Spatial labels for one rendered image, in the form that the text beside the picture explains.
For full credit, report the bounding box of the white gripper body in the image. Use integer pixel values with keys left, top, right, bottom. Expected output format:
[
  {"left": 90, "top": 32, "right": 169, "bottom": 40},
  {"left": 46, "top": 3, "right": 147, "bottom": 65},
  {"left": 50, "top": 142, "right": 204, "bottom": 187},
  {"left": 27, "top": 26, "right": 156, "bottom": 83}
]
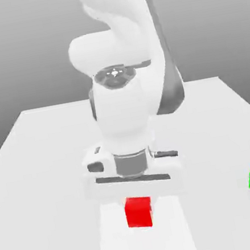
[{"left": 82, "top": 158, "right": 187, "bottom": 209}]

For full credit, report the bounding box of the small red cube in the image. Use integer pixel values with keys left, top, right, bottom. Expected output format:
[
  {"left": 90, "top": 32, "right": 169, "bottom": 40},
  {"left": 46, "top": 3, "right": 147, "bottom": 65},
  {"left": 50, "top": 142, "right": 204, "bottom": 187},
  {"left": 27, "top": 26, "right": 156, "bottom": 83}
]
[{"left": 122, "top": 193, "right": 156, "bottom": 231}]

